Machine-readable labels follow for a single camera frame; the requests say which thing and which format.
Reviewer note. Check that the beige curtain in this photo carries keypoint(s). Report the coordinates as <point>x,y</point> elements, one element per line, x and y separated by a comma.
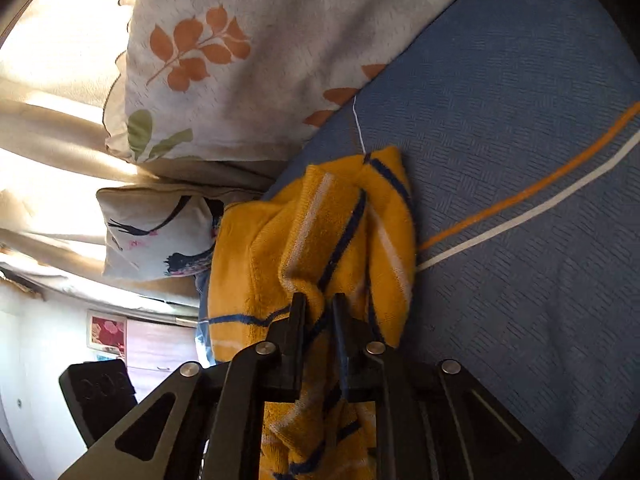
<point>50,120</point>

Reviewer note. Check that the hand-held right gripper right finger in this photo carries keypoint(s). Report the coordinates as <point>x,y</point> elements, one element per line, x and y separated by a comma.
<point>345,350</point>

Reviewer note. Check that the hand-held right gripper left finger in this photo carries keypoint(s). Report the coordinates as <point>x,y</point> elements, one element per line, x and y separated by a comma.
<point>295,340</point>

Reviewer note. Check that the blue plaid bed sheet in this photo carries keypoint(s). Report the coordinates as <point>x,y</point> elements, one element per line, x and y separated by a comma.
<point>500,160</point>

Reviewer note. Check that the white pillow with leaf print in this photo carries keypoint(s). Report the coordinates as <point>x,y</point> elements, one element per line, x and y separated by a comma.
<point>275,60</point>

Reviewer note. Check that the yellow striped sweater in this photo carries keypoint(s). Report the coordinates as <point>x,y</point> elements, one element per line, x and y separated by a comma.
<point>250,260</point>

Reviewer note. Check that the floral wall poster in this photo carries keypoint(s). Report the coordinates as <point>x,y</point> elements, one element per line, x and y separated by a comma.
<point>106,334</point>

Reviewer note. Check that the brown wooden wardrobe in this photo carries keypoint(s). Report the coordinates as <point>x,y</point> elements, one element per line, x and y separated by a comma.
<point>160,347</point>

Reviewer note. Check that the cream pillow with woman print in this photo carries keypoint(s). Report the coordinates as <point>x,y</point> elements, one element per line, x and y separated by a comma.
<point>145,220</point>

